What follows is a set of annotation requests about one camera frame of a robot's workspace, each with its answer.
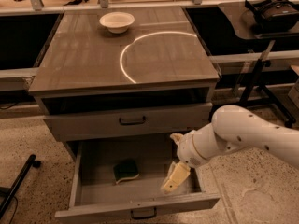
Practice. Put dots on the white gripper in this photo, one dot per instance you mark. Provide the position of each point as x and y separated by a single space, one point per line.
187 148

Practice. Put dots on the green yellow sponge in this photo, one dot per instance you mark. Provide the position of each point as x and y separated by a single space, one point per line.
125 170

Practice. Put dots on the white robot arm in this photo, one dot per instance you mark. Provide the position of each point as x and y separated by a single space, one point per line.
231 129

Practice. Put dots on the open middle drawer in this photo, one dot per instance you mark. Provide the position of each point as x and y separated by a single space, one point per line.
95 197

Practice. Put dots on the grey drawer cabinet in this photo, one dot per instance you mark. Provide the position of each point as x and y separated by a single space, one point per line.
158 61

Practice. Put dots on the upper grey drawer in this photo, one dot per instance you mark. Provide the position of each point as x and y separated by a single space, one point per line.
126 122

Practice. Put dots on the white bowl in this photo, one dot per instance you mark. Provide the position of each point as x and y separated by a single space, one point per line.
117 22

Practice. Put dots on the black stand leg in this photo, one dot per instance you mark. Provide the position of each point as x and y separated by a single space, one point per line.
7 194

